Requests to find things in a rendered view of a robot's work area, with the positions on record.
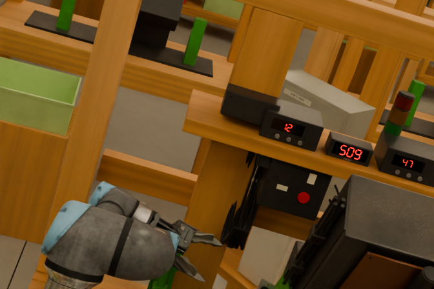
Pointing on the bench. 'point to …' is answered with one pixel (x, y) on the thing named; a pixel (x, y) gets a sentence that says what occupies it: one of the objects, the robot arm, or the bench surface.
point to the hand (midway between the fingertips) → (210, 262)
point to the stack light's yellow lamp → (397, 117)
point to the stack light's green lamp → (392, 129)
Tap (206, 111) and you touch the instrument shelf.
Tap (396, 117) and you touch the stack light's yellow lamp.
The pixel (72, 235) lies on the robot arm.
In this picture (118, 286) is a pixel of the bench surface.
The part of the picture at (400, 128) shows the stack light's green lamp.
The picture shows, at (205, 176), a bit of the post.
